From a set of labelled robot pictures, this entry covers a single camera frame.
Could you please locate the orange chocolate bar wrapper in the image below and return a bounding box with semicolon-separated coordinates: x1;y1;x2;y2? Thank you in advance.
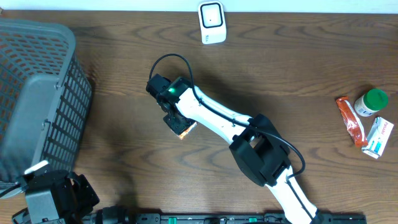
336;96;368;147

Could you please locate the green lid white jar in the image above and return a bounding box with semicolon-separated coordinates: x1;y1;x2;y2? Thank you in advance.
354;88;389;117

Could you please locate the white blue medicine box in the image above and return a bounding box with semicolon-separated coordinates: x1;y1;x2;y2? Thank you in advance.
361;116;394;159

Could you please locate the small orange snack packet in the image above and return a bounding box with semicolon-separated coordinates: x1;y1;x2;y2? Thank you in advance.
178;121;197;140

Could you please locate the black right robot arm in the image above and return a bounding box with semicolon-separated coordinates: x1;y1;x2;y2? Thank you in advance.
146;74;319;223

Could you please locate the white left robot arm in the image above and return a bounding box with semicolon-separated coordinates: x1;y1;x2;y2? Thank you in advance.
12;170;100;224

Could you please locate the white barcode scanner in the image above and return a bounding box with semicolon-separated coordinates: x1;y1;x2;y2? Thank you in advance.
198;1;227;45

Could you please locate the grey plastic basket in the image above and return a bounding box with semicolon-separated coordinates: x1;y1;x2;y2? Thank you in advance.
1;19;93;199

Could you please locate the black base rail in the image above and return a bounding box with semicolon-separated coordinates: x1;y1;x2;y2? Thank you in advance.
82;205;368;224

